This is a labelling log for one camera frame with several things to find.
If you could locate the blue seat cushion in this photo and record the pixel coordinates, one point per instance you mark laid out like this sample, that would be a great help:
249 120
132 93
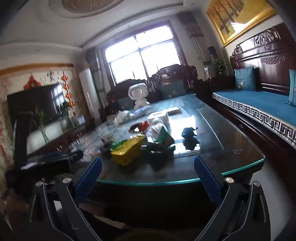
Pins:
254 99

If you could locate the red wall ornament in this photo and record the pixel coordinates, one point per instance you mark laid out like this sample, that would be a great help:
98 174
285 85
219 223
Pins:
31 83

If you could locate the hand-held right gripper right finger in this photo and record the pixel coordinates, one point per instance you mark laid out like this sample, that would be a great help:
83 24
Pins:
208 180

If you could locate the black flat television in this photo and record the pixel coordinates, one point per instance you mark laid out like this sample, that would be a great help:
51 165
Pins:
41 99

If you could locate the large window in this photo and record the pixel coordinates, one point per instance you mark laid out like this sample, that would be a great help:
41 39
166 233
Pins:
143 53

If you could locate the green snack packet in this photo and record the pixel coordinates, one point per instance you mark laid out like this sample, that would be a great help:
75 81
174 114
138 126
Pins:
166 138

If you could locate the teal chair cushion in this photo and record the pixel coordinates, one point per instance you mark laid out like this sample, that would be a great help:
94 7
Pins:
173 90

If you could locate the potted green plant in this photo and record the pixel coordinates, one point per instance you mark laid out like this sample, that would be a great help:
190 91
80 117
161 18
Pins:
219 66

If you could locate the white and red box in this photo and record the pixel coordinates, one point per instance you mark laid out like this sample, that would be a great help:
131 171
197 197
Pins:
107 139

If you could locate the white robot toy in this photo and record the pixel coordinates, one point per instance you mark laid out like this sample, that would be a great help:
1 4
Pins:
138 92

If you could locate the flat brown book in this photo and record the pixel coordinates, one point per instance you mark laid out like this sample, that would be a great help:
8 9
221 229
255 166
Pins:
174 111

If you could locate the carved wooden sofa bench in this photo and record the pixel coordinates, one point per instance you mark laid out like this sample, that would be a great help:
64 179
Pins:
266 69

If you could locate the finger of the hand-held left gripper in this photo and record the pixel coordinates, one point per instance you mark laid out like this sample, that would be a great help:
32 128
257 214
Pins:
69 155

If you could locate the wooden television cabinet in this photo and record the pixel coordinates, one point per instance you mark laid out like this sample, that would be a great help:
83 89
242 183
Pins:
69 135

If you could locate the small red item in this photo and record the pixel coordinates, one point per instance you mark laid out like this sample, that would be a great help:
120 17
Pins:
143 126

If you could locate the green plant in vase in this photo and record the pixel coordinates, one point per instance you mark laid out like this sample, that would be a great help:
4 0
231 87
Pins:
64 111

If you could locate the glass-topped wooden coffee table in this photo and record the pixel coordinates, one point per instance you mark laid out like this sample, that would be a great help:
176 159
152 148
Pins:
231 143

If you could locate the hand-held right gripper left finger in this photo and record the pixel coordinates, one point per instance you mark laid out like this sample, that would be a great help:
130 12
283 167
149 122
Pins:
89 177

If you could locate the white standing air conditioner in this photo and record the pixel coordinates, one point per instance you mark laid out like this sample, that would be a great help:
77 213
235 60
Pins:
89 92

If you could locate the yellow snack packet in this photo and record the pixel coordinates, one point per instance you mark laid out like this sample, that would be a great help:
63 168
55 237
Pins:
127 153

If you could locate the blue embroidered pillow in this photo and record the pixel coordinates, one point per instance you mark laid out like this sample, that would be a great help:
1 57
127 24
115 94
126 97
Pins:
291 88
245 78

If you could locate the white tissue box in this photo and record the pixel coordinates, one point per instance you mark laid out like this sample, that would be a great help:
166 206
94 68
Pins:
159 115

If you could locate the gold-framed painting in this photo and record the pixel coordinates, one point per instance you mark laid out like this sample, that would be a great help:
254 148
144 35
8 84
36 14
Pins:
235 18

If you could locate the black plastic bag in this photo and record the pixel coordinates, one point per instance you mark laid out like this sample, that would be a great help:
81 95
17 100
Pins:
188 132

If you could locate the clear plastic packets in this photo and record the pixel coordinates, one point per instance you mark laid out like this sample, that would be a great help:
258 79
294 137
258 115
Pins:
122 116

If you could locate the dark patterned curtain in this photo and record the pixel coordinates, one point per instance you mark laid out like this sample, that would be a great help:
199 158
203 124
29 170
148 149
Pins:
93 62
192 30

